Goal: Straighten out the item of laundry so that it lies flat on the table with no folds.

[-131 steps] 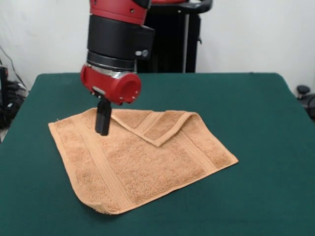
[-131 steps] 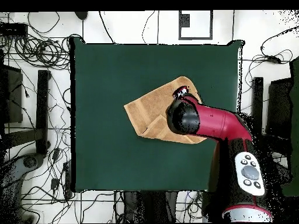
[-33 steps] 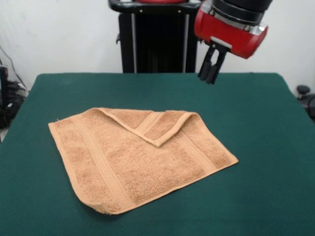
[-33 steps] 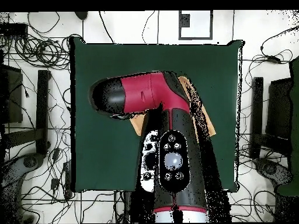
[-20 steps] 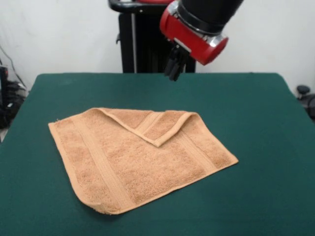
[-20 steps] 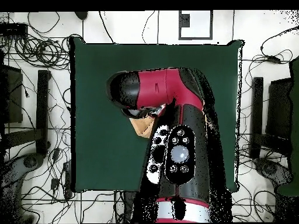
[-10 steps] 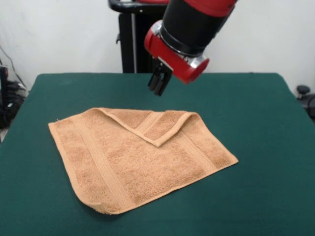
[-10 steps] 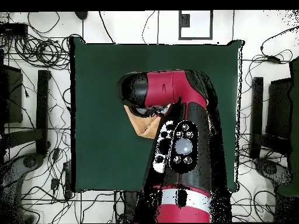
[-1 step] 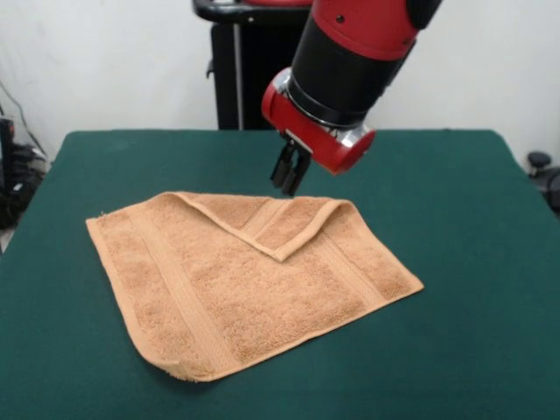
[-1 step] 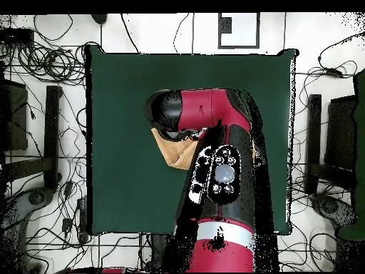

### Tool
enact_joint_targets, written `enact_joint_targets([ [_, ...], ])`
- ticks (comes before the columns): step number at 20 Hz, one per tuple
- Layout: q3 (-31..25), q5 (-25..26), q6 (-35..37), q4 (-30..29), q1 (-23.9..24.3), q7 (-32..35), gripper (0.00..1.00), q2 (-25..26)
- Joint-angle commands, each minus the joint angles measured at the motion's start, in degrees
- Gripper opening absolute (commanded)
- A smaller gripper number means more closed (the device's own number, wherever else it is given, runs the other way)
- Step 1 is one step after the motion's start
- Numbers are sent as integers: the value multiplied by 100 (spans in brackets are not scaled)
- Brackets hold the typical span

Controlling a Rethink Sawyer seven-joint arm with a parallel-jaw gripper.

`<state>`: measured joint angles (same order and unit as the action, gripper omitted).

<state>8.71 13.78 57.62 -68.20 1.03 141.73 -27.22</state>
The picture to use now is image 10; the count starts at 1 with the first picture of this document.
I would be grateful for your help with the tan terry towel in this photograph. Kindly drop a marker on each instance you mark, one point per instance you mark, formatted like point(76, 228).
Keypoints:
point(171, 151)

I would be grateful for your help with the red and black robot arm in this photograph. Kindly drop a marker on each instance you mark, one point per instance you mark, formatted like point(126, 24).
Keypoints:
point(205, 108)

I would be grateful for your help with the black flat device box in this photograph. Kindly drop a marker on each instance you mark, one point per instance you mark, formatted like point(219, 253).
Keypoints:
point(17, 36)

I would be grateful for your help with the dark green table cloth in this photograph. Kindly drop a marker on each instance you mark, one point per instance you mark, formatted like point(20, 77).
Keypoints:
point(128, 185)

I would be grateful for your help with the black square case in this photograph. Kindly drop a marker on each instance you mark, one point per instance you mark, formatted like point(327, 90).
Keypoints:
point(340, 128)
point(14, 120)

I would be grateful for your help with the black power adapter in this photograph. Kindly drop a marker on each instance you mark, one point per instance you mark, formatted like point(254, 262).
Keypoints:
point(333, 72)
point(68, 188)

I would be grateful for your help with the black power strip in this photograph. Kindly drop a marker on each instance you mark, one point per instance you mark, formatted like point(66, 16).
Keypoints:
point(82, 219)

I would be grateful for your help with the person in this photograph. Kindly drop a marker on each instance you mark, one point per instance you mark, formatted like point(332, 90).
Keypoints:
point(99, 18)

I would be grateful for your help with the dark green fabric sheet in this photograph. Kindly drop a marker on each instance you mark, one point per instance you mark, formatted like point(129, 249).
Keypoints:
point(360, 142)

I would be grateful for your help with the dark square floor frame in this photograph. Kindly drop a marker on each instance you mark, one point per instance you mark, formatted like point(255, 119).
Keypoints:
point(225, 25)

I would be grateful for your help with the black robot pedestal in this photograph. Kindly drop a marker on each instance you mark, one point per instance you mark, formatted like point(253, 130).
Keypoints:
point(159, 251)

